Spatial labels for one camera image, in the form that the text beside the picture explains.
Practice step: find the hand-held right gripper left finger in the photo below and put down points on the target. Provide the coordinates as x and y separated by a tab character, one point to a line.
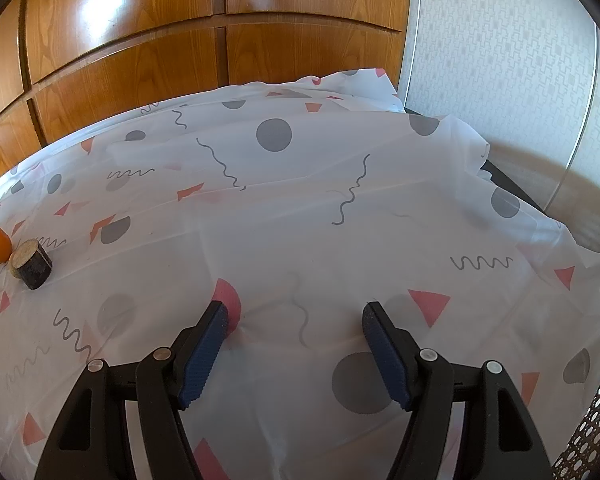
205	355

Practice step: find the woven rattan chair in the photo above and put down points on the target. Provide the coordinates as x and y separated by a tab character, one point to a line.
595	435

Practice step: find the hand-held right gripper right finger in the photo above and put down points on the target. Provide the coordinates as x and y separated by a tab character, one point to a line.
387	355

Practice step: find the wooden wardrobe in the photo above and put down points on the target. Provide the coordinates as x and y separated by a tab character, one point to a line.
155	60

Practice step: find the cut wooden log piece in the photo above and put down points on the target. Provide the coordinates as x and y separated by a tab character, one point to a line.
31	265

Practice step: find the white patterned tablecloth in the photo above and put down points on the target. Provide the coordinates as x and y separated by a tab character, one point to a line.
305	200

